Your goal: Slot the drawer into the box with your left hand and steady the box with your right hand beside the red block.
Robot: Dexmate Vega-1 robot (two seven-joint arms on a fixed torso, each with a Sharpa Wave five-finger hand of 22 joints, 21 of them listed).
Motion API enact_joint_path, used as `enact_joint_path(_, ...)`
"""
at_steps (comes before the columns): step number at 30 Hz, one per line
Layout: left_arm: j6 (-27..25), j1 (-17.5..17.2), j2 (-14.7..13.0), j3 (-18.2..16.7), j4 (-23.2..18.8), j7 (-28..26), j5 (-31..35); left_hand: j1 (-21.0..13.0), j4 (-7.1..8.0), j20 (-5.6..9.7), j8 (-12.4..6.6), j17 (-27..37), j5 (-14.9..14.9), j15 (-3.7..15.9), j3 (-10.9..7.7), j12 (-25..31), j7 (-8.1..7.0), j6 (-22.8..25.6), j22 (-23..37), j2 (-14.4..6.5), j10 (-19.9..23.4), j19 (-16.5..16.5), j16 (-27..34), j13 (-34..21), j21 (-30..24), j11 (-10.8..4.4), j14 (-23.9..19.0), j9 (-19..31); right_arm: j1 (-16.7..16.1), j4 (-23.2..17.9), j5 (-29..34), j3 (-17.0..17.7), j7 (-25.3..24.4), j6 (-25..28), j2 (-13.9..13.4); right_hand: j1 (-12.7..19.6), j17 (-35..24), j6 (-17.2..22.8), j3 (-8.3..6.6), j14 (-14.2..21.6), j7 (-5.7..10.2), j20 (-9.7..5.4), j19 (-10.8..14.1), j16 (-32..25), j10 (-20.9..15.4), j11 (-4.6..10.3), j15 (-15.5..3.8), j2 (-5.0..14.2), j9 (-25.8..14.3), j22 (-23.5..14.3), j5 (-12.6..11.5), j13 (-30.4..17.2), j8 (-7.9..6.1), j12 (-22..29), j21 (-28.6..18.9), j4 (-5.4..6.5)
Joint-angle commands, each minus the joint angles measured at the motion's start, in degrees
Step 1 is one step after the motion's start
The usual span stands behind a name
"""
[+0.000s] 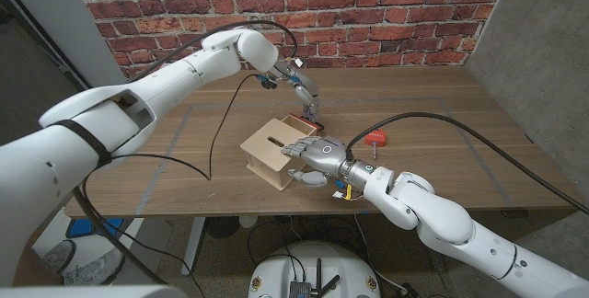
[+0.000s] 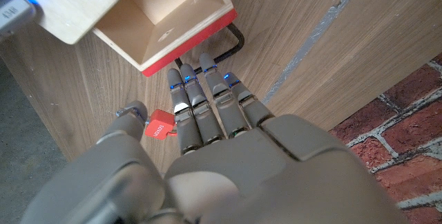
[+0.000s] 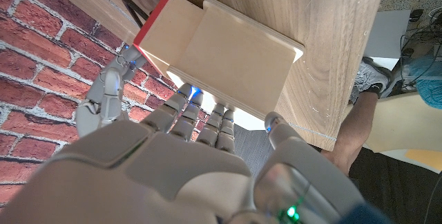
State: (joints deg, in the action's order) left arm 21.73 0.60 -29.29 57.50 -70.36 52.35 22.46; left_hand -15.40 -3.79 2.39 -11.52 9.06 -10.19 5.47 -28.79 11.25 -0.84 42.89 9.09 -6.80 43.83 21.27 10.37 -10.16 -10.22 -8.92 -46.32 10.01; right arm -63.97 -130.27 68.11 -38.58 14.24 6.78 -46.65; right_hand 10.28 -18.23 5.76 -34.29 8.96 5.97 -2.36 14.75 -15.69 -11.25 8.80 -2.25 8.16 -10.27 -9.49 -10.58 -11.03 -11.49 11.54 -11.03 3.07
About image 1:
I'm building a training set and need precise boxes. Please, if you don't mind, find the white table leg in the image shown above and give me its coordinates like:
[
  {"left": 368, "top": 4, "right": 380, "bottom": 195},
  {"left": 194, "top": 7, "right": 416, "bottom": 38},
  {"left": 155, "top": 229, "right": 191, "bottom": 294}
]
[{"left": 180, "top": 216, "right": 207, "bottom": 277}]

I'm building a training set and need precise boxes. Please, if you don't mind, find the red block with metal pin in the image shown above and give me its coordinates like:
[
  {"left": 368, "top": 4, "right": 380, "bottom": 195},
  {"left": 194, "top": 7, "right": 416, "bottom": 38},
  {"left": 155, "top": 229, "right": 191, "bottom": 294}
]
[{"left": 364, "top": 127, "right": 387, "bottom": 161}]

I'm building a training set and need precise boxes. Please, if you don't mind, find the red brick printed backdrop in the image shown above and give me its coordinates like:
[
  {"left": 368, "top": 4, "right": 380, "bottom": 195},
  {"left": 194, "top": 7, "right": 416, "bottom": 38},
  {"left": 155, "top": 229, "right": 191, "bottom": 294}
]
[{"left": 65, "top": 0, "right": 516, "bottom": 88}]

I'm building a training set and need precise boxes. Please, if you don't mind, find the wooden drawer with red front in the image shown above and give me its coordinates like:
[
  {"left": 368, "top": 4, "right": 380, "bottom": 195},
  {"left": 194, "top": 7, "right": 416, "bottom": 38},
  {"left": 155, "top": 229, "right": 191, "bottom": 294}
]
[{"left": 281, "top": 112, "right": 326, "bottom": 136}]

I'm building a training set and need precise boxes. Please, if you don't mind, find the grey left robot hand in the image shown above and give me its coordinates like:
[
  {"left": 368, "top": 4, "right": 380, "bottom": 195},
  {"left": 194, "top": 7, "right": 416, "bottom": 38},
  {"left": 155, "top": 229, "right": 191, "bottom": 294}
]
[{"left": 273, "top": 61, "right": 322, "bottom": 127}]

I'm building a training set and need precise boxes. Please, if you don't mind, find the person with grey sneakers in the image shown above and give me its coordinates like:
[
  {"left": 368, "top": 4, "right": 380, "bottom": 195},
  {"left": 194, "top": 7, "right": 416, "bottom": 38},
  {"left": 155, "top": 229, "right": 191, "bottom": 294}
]
[{"left": 13, "top": 238, "right": 125, "bottom": 286}]

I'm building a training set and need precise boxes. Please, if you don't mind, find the white floor cable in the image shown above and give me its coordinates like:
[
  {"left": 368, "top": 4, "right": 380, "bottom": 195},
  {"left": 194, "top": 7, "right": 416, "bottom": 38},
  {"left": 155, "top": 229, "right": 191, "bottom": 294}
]
[{"left": 352, "top": 214, "right": 409, "bottom": 292}]

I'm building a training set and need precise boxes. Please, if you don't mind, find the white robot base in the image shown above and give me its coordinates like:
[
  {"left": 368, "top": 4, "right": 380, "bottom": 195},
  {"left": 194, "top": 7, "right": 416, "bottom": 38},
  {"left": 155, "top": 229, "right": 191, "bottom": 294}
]
[{"left": 247, "top": 240, "right": 383, "bottom": 298}]

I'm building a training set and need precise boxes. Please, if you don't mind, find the dark round floor object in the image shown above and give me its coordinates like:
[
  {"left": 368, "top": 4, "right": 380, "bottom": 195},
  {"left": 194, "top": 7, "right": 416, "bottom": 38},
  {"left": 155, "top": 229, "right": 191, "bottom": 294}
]
[{"left": 204, "top": 217, "right": 240, "bottom": 240}]

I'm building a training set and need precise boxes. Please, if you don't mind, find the white robot torso edge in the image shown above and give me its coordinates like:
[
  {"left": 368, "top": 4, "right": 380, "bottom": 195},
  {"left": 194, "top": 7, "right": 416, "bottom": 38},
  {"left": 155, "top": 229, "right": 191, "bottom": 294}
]
[{"left": 0, "top": 283, "right": 188, "bottom": 298}]

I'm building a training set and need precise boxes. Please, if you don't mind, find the black cable on base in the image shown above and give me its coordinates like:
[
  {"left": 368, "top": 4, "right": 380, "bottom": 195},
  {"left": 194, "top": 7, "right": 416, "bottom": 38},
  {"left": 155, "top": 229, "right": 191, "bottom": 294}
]
[{"left": 247, "top": 221, "right": 307, "bottom": 285}]

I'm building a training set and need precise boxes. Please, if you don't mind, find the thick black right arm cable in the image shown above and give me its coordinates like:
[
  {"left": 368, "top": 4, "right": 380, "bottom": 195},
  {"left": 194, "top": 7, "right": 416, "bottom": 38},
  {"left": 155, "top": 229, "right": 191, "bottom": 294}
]
[{"left": 345, "top": 111, "right": 589, "bottom": 216}]

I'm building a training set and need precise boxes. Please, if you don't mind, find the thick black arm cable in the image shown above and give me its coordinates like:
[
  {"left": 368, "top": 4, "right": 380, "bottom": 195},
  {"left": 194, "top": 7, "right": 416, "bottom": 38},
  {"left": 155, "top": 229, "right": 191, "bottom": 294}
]
[
  {"left": 71, "top": 19, "right": 298, "bottom": 286},
  {"left": 345, "top": 111, "right": 589, "bottom": 216}
]

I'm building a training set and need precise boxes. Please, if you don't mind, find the black floor plug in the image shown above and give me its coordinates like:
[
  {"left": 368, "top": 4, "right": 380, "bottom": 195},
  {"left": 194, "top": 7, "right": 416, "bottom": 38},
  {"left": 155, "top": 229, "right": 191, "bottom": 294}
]
[{"left": 396, "top": 281, "right": 422, "bottom": 298}]

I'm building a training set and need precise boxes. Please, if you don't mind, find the grey table leg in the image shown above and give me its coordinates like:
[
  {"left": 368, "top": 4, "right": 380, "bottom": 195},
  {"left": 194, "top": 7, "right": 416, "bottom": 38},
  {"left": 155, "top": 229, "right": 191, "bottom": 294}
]
[{"left": 425, "top": 246, "right": 446, "bottom": 274}]

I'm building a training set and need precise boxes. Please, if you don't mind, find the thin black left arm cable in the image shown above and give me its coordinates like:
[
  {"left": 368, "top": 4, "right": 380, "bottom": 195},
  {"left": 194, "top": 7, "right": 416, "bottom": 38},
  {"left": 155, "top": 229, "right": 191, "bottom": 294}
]
[{"left": 82, "top": 73, "right": 261, "bottom": 298}]

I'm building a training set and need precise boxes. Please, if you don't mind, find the wooden box with slot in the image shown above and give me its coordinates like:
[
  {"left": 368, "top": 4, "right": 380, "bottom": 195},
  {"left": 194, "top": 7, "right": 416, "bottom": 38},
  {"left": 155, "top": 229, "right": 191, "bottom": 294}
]
[{"left": 239, "top": 117, "right": 309, "bottom": 192}]

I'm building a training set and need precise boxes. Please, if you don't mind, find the tilted black antenna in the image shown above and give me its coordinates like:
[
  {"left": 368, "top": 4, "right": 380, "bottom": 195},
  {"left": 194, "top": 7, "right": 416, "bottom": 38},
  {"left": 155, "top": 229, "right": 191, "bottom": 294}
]
[{"left": 319, "top": 274, "right": 341, "bottom": 298}]

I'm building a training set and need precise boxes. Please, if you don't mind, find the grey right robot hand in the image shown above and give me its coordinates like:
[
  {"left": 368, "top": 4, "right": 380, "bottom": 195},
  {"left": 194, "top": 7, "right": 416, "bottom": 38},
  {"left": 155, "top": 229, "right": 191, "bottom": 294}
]
[{"left": 281, "top": 135, "right": 381, "bottom": 196}]

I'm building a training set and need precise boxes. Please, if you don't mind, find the blue foot pedal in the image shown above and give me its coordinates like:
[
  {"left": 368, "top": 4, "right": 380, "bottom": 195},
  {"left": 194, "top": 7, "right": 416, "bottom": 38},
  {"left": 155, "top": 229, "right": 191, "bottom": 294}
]
[
  {"left": 103, "top": 217, "right": 124, "bottom": 235},
  {"left": 67, "top": 217, "right": 97, "bottom": 238}
]

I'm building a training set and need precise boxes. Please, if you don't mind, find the small grey computer box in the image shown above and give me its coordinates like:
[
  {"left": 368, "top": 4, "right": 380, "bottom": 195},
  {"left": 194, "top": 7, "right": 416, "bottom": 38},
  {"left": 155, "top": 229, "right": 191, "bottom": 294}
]
[{"left": 288, "top": 281, "right": 313, "bottom": 298}]

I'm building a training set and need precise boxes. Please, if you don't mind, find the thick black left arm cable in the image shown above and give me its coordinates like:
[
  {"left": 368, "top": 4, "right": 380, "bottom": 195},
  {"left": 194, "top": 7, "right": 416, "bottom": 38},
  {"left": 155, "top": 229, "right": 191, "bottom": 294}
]
[{"left": 71, "top": 19, "right": 298, "bottom": 286}]

